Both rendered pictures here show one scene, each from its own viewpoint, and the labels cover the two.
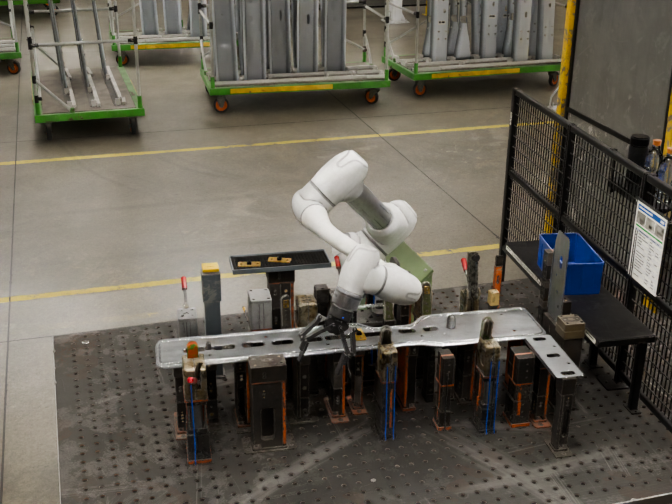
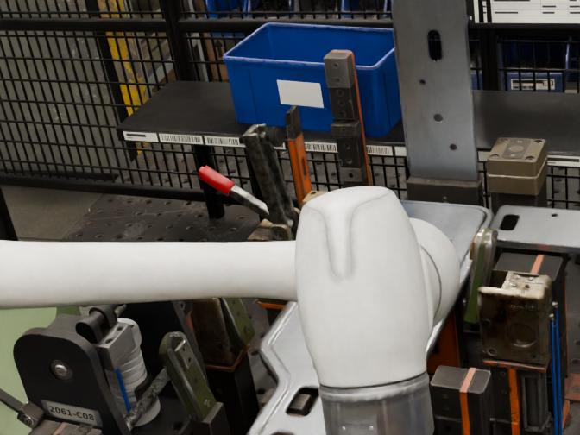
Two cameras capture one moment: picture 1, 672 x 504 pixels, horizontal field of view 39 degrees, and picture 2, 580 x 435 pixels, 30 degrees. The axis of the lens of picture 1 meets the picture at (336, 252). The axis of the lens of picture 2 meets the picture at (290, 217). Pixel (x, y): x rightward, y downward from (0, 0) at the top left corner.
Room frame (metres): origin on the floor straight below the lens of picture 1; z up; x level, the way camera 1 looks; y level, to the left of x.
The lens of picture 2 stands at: (2.36, 0.52, 1.85)
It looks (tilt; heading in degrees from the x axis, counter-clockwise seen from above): 30 degrees down; 310
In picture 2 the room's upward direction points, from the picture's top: 10 degrees counter-clockwise
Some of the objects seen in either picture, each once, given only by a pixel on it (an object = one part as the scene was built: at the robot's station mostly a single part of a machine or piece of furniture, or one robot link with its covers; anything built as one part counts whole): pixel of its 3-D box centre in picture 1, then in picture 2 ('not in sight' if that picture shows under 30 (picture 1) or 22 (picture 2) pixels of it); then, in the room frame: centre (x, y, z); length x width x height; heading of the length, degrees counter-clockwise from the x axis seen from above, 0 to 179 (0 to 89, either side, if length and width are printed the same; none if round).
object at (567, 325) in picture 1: (566, 363); (521, 246); (3.04, -0.83, 0.88); 0.08 x 0.08 x 0.36; 12
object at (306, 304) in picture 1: (306, 345); not in sight; (3.13, 0.11, 0.89); 0.13 x 0.11 x 0.38; 12
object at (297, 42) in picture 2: (569, 262); (322, 77); (3.45, -0.91, 1.10); 0.30 x 0.17 x 0.13; 6
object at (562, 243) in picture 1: (558, 277); (434, 83); (3.15, -0.80, 1.17); 0.12 x 0.01 x 0.34; 12
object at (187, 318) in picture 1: (189, 357); not in sight; (3.05, 0.53, 0.88); 0.11 x 0.10 x 0.36; 12
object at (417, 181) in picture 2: (549, 354); (450, 258); (3.15, -0.80, 0.85); 0.12 x 0.03 x 0.30; 12
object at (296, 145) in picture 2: (494, 314); (314, 251); (3.28, -0.61, 0.95); 0.03 x 0.01 x 0.50; 102
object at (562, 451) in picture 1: (562, 412); not in sight; (2.77, -0.77, 0.84); 0.11 x 0.06 x 0.29; 12
